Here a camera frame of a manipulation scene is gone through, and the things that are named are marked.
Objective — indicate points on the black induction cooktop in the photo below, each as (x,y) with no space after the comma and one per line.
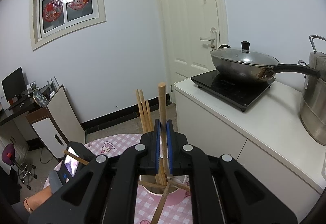
(240,93)

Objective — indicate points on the round desk clock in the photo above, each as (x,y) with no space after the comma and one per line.
(39,98)

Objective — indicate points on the white kitchen counter cabinet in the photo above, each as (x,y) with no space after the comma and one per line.
(268,139)

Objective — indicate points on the purple office stool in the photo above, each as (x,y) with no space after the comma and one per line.
(25,170)

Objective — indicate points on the stainless steel steamer pot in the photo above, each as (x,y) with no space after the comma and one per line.
(312,108)

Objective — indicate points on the silver door handle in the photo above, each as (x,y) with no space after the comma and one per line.
(212,39)

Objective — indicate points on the steel wok with lid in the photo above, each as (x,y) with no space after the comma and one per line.
(255,66)

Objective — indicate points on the person's left hand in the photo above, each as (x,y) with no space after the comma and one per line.
(33,202)

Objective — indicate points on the smartphone on gripper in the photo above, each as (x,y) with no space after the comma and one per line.
(71,163)

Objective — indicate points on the window with red decals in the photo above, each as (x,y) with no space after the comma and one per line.
(52,19)

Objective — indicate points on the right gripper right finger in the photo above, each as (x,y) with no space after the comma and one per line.
(222,190)

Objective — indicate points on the cream panel door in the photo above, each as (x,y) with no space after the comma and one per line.
(183,22)

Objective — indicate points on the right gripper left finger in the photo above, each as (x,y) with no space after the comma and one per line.
(105,190)

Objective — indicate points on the wooden side cabinet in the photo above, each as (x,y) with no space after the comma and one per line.
(56,124)

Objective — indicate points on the black computer monitor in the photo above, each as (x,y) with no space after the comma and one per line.
(14,84)

